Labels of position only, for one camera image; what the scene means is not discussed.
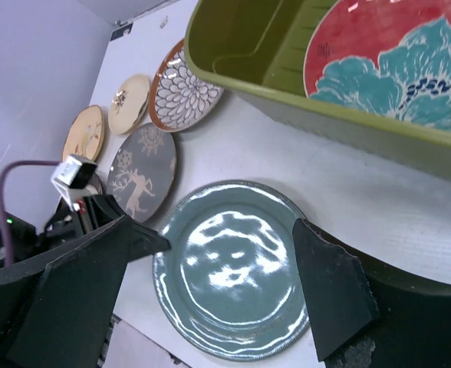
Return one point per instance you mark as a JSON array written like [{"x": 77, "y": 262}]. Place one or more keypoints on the white petal pattern brown-rim plate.
[{"x": 178, "y": 98}]

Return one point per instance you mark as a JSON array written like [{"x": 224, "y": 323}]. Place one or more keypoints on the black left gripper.
[{"x": 63, "y": 226}]

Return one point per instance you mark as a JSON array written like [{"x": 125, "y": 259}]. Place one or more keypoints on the tan bird branch plate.
[{"x": 86, "y": 135}]

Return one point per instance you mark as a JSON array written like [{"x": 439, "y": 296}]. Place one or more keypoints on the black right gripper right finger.
[{"x": 367, "y": 313}]

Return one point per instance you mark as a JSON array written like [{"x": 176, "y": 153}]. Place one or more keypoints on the cream small insect plate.
[{"x": 128, "y": 104}]

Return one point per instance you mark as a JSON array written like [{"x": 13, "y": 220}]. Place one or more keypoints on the plain teal blue plate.
[{"x": 229, "y": 284}]

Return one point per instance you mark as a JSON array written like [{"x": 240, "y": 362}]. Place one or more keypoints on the grey reindeer snowflake plate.
[{"x": 142, "y": 172}]

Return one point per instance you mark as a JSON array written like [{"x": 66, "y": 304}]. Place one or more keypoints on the small white crumpled scrap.
[{"x": 164, "y": 22}]

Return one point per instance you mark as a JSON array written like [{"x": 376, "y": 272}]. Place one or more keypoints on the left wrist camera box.
[{"x": 71, "y": 178}]

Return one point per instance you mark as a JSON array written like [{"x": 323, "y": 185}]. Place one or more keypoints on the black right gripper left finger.
[{"x": 56, "y": 307}]

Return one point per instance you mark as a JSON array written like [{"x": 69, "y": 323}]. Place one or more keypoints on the red teal floral plate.
[{"x": 388, "y": 58}]

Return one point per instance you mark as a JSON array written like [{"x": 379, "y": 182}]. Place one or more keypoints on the olive green plastic bin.
[{"x": 257, "y": 49}]

